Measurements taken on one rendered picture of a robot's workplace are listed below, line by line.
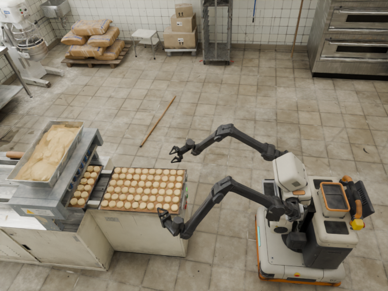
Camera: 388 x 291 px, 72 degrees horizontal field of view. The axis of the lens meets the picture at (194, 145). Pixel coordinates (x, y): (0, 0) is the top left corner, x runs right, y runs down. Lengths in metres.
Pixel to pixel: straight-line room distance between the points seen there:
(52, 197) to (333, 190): 1.90
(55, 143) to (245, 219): 1.93
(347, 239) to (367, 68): 3.48
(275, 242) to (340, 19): 3.26
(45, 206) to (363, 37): 4.49
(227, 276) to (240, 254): 0.24
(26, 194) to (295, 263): 2.06
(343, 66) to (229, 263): 3.57
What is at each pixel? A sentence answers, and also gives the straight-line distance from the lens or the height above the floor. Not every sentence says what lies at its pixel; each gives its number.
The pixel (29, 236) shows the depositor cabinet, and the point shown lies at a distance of 2.51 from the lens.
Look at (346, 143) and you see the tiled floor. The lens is 3.96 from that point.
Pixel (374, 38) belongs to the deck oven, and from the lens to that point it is 4.92.
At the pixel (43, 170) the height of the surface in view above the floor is 1.30.
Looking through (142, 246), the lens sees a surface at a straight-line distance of 2.62.
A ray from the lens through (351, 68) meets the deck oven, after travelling 5.08.
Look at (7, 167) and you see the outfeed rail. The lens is 2.78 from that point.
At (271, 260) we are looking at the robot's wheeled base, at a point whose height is 0.28.
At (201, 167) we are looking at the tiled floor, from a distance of 3.33.
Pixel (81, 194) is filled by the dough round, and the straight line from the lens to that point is 2.21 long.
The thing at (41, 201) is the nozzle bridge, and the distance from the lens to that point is 1.96.
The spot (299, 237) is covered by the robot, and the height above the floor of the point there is 0.62.
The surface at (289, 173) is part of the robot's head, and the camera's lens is 1.73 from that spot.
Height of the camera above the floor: 2.56
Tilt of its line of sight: 46 degrees down
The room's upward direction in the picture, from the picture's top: 5 degrees counter-clockwise
